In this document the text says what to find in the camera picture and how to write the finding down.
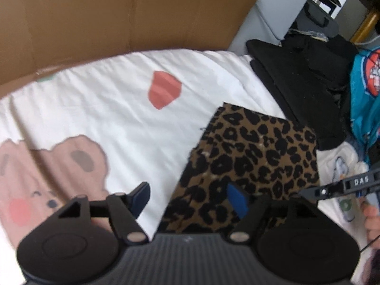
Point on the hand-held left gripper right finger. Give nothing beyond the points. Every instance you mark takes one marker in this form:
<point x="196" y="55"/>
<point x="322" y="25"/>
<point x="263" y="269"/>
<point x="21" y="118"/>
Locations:
<point x="237" y="199"/>

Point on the white printed bedsheet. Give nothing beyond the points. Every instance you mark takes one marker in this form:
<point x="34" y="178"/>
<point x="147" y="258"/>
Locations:
<point x="118" y="109"/>

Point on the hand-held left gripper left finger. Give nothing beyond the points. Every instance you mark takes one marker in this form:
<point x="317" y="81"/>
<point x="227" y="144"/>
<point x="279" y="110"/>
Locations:
<point x="141" y="197"/>

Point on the teal printed clothing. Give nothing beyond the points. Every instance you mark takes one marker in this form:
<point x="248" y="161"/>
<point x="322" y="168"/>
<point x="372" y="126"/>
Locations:
<point x="363" y="101"/>

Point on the gold metal pole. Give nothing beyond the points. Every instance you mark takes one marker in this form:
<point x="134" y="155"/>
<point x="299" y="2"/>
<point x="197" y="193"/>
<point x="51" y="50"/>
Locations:
<point x="366" y="26"/>

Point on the black folded clothes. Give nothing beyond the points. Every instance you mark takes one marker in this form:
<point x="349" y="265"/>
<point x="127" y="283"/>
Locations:
<point x="305" y="89"/>

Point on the leopard print pants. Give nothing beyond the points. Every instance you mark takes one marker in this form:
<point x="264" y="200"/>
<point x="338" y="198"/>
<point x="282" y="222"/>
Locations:
<point x="252" y="154"/>

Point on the grey upholstered furniture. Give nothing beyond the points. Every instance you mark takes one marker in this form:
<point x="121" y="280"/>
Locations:
<point x="267" y="26"/>

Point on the person's right hand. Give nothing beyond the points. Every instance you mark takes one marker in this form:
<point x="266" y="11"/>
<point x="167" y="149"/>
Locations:
<point x="372" y="219"/>

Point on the brown cardboard box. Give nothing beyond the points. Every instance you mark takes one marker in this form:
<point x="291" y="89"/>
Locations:
<point x="104" y="20"/>

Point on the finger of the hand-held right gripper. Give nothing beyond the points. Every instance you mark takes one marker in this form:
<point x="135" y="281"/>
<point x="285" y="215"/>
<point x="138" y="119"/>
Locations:
<point x="347" y="185"/>

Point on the black bag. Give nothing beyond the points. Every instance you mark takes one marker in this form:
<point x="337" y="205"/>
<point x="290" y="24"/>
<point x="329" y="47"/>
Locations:
<point x="319" y="14"/>

